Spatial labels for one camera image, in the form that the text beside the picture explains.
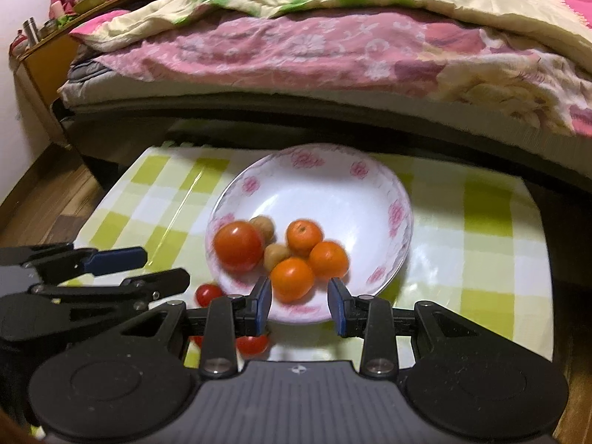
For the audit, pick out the small orange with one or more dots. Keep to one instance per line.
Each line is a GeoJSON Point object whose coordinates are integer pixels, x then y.
{"type": "Point", "coordinates": [291, 280]}
{"type": "Point", "coordinates": [303, 237]}
{"type": "Point", "coordinates": [329, 259]}

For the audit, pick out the green white checkered tablecloth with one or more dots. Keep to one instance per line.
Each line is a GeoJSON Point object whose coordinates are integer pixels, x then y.
{"type": "Point", "coordinates": [485, 249]}

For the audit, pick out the pink cup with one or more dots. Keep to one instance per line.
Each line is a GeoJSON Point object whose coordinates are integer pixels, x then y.
{"type": "Point", "coordinates": [58, 9]}

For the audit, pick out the brown longan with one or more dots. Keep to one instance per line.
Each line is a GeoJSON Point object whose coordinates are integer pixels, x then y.
{"type": "Point", "coordinates": [264, 225]}
{"type": "Point", "coordinates": [276, 256]}

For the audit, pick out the metal thermos cup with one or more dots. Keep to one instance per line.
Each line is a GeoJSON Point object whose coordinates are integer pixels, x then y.
{"type": "Point", "coordinates": [31, 32]}

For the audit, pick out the white pink-flowered plate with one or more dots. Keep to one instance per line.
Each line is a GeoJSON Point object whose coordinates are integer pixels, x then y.
{"type": "Point", "coordinates": [323, 194]}

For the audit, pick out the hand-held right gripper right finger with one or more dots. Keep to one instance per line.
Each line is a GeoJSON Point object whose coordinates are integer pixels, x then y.
{"type": "Point", "coordinates": [335, 306]}

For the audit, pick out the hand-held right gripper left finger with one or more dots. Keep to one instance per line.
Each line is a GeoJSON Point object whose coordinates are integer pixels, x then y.
{"type": "Point", "coordinates": [264, 306]}

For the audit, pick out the small red white container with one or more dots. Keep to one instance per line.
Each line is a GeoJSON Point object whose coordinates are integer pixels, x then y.
{"type": "Point", "coordinates": [18, 42]}

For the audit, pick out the large red tomato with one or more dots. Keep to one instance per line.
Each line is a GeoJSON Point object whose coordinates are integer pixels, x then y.
{"type": "Point", "coordinates": [238, 246]}

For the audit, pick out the dusky pink floral blanket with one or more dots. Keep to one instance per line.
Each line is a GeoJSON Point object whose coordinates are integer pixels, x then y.
{"type": "Point", "coordinates": [300, 51]}

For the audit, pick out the red cherry tomato with stem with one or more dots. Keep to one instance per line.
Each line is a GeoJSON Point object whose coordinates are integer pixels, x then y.
{"type": "Point", "coordinates": [253, 345]}

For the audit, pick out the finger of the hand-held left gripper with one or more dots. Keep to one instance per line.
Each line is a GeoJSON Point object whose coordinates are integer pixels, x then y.
{"type": "Point", "coordinates": [138, 286]}
{"type": "Point", "coordinates": [118, 259]}

